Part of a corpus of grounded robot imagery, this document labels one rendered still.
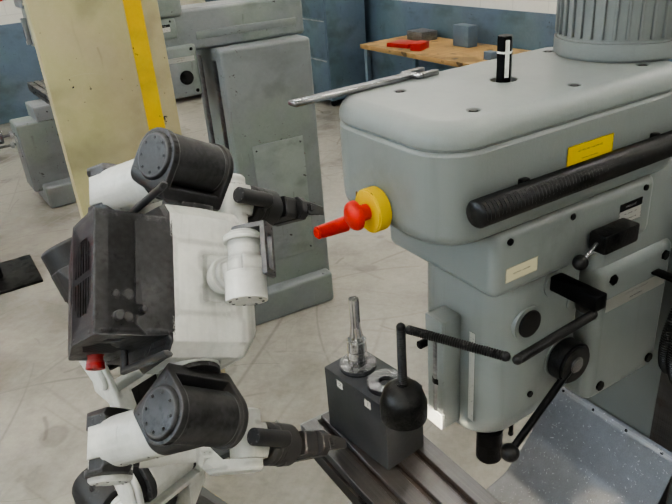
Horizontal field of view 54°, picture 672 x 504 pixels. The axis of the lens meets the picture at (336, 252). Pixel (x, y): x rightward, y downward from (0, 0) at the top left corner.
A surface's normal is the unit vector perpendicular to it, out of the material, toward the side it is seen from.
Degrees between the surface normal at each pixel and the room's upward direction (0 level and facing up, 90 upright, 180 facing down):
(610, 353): 90
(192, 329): 57
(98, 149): 90
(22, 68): 90
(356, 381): 0
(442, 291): 90
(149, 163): 62
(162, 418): 51
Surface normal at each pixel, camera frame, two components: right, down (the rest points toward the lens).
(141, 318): 0.61, -0.28
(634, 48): -0.17, 0.46
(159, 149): -0.57, -0.07
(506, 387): 0.07, 0.44
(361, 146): -0.84, 0.29
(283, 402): -0.07, -0.89
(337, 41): 0.54, 0.35
